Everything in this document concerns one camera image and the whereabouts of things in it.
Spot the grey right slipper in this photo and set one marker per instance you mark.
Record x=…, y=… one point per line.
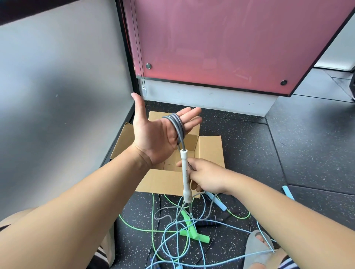
x=255, y=252

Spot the black gym equipment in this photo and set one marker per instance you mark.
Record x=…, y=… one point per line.
x=352, y=88

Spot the brown cardboard box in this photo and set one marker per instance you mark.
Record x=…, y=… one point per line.
x=163, y=183

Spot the silver panel bolt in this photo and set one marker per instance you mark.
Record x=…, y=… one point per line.
x=148, y=66

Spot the dark panel bolt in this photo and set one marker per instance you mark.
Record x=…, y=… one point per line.
x=283, y=82

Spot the person's right forearm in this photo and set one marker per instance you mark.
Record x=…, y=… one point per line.
x=299, y=230

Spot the pink glass panel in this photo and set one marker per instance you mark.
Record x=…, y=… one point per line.
x=222, y=41

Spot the person's left hand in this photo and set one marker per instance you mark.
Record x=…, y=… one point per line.
x=152, y=135

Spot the person's right hand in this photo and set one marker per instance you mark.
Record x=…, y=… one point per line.
x=210, y=177

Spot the black wall edge trim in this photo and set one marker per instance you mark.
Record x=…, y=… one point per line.
x=131, y=55

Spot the black white-striped shorts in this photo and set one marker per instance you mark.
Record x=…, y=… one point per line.
x=98, y=260

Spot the person's left forearm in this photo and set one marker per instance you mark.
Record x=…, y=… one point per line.
x=83, y=207

